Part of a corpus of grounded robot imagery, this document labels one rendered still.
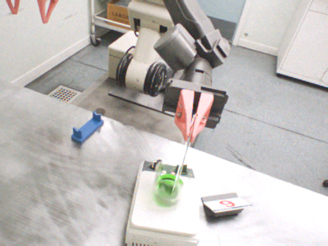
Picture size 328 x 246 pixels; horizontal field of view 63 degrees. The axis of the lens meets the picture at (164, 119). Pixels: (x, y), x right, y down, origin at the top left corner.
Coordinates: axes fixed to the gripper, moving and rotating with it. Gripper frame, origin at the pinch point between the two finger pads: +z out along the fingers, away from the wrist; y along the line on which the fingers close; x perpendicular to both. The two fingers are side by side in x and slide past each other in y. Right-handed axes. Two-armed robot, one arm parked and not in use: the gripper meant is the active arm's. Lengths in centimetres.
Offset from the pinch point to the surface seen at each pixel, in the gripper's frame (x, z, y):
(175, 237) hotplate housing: 19.4, 5.5, 2.0
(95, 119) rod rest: 24.9, -25.9, -23.9
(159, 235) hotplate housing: 19.4, 5.7, -0.9
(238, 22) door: 74, -292, 49
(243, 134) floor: 101, -126, 52
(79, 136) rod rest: 24.7, -18.0, -25.5
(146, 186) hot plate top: 17.2, -2.2, -5.1
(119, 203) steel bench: 26.0, -2.7, -10.3
